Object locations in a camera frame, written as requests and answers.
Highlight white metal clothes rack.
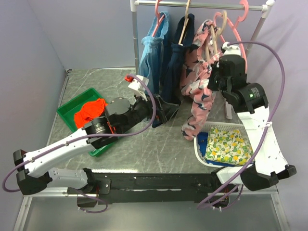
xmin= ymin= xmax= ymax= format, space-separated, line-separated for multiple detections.
xmin=129 ymin=0 xmax=275 ymax=119

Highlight lemon print folded cloth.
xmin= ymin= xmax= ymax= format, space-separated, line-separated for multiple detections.
xmin=204 ymin=127 xmax=254 ymax=166

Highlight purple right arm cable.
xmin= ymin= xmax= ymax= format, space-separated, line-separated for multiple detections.
xmin=196 ymin=40 xmax=286 ymax=210

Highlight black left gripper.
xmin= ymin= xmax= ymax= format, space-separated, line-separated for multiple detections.
xmin=119 ymin=90 xmax=179 ymax=134

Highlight orange cloth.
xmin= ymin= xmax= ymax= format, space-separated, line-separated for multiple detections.
xmin=74 ymin=98 xmax=108 ymax=128

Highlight beige plastic hanger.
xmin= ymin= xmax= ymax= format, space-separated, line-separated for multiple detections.
xmin=210 ymin=10 xmax=228 ymax=54

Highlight beige hanger with navy shorts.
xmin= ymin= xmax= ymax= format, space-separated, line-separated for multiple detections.
xmin=178 ymin=0 xmax=191 ymax=46

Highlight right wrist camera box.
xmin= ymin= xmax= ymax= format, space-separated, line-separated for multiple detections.
xmin=221 ymin=42 xmax=242 ymax=56

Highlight pink shark print shorts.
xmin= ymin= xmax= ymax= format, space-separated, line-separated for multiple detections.
xmin=180 ymin=20 xmax=222 ymax=141

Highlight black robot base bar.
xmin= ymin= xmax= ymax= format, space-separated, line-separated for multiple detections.
xmin=80 ymin=173 xmax=222 ymax=205

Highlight pink empty plastic hanger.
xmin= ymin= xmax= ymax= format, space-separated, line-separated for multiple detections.
xmin=213 ymin=0 xmax=250 ymax=73

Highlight navy blue hanging shorts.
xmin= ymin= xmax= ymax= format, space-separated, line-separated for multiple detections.
xmin=152 ymin=13 xmax=195 ymax=128

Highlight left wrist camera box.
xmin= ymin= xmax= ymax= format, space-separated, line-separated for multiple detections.
xmin=125 ymin=75 xmax=148 ymax=101

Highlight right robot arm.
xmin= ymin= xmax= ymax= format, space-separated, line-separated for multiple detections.
xmin=208 ymin=54 xmax=297 ymax=192

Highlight blue folded cloth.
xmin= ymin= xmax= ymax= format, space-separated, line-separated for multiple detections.
xmin=194 ymin=132 xmax=232 ymax=167

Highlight green plastic tray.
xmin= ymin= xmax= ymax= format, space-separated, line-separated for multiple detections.
xmin=56 ymin=87 xmax=118 ymax=157

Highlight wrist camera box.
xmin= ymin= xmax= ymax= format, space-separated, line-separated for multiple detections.
xmin=125 ymin=75 xmax=148 ymax=101
xmin=221 ymin=42 xmax=242 ymax=56

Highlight pink hanger with blue shorts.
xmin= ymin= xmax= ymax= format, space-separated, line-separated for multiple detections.
xmin=152 ymin=0 xmax=165 ymax=37

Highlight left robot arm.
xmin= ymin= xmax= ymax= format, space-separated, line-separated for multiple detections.
xmin=13 ymin=95 xmax=179 ymax=195

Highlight light blue hanging shorts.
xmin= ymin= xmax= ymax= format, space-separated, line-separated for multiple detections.
xmin=138 ymin=11 xmax=171 ymax=94

